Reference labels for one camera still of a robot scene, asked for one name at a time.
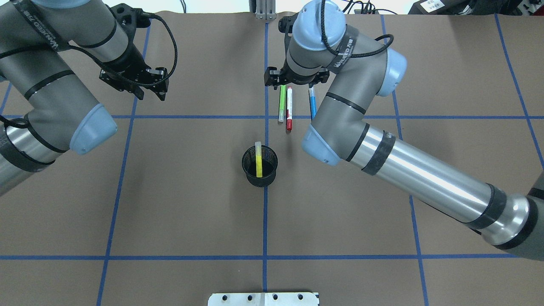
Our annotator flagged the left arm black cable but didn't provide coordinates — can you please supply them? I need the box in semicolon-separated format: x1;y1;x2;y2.
136;11;178;88

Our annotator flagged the red capped white marker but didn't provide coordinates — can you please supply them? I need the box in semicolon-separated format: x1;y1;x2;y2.
286;86;293;131

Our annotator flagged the blue marker pen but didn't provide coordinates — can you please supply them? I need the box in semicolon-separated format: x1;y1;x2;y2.
308;86;317;120

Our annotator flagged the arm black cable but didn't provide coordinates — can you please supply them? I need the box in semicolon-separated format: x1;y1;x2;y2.
136;11;178;88
320;0;394;58

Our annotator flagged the yellow highlighter pen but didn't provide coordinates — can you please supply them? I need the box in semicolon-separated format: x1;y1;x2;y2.
255;141;264;178

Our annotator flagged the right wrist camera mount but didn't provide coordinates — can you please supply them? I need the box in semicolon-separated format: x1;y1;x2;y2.
278;13;298;35

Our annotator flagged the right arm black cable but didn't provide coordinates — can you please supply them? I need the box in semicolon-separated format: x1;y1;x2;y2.
320;0;394;58

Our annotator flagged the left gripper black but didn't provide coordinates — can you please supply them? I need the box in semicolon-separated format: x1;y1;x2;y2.
99;43;169;101

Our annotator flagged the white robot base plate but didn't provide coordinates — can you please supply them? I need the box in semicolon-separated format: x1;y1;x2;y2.
207;292;320;306

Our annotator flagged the black mesh pen cup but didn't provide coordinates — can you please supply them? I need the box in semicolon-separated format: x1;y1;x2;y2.
241;145;278;187

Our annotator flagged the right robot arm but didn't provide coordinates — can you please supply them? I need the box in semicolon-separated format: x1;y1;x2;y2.
264;0;544;261

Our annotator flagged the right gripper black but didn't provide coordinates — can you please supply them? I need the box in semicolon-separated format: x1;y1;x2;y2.
264;64;330;88

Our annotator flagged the green highlighter pen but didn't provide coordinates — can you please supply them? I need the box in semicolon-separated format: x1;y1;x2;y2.
278;85;287;123

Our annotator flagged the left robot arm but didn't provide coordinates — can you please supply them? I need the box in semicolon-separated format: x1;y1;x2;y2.
0;0;172;194

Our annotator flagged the aluminium frame post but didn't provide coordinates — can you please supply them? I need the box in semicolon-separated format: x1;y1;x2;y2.
250;0;277;21

